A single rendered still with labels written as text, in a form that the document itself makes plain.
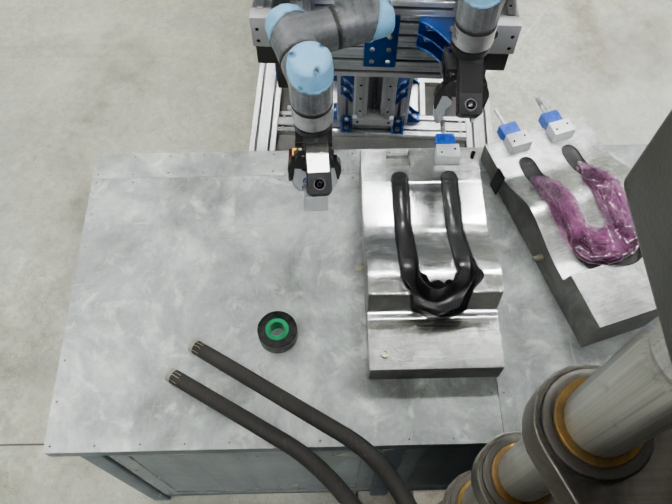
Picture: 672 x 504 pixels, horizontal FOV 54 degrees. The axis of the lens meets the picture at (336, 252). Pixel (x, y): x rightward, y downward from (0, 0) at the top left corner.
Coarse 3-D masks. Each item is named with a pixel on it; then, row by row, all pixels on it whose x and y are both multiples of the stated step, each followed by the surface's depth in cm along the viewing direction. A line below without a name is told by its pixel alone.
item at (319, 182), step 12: (312, 144) 120; (324, 144) 120; (312, 156) 120; (324, 156) 120; (312, 168) 120; (324, 168) 121; (312, 180) 120; (324, 180) 120; (312, 192) 120; (324, 192) 121
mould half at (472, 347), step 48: (384, 192) 143; (432, 192) 143; (480, 192) 143; (384, 240) 137; (432, 240) 137; (480, 240) 136; (384, 288) 128; (480, 288) 128; (384, 336) 131; (432, 336) 131; (480, 336) 131
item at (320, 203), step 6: (306, 186) 136; (306, 192) 135; (306, 198) 135; (312, 198) 135; (318, 198) 135; (324, 198) 135; (306, 204) 137; (312, 204) 137; (318, 204) 137; (324, 204) 137; (306, 210) 139; (312, 210) 139; (318, 210) 139; (324, 210) 139
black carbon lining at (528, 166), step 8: (568, 152) 153; (576, 152) 153; (520, 160) 151; (528, 160) 152; (568, 160) 152; (576, 160) 152; (584, 160) 151; (528, 168) 151; (536, 168) 151; (576, 168) 150; (528, 176) 150; (632, 256) 138; (640, 256) 137; (584, 264) 137; (592, 264) 137; (608, 264) 132; (616, 264) 137; (624, 264) 137
